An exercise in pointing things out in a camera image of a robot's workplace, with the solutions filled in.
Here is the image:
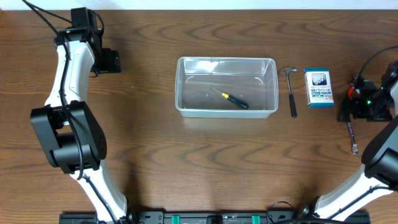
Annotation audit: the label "silver wrench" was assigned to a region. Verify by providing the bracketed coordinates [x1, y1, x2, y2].
[347, 123, 358, 155]

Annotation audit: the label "clear plastic container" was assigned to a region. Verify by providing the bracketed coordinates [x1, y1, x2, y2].
[175, 57, 279, 118]

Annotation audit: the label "black yellow screwdriver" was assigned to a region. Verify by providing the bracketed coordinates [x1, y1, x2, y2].
[211, 87, 249, 110]

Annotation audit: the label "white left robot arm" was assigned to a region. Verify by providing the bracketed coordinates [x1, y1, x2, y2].
[30, 7, 136, 223]

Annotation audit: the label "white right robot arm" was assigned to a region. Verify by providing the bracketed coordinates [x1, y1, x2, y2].
[307, 60, 397, 221]

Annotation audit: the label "blue screw box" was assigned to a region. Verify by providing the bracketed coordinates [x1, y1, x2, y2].
[304, 67, 334, 108]

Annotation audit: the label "small metal hammer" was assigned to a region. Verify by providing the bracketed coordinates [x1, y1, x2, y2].
[278, 67, 297, 118]

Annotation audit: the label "red handled pliers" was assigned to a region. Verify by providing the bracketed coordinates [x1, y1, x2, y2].
[347, 75, 361, 99]

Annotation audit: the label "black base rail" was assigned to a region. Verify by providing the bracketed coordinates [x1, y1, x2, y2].
[58, 210, 371, 224]

